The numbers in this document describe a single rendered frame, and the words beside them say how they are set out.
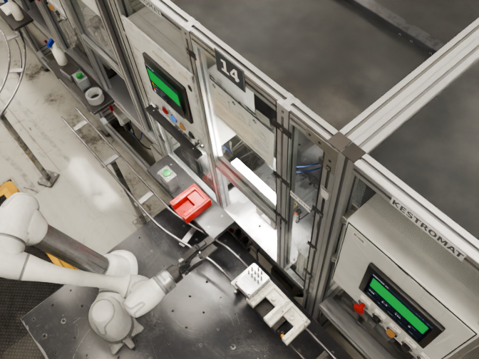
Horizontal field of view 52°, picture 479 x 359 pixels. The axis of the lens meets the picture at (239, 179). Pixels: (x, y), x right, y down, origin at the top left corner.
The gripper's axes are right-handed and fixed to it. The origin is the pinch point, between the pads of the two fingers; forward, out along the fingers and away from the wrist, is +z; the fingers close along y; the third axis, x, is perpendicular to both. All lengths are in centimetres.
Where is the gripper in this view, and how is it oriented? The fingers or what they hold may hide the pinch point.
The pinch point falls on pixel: (209, 245)
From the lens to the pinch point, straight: 208.0
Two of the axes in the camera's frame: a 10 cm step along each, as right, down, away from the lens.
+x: -6.6, -6.2, 4.3
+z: 7.5, -5.9, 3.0
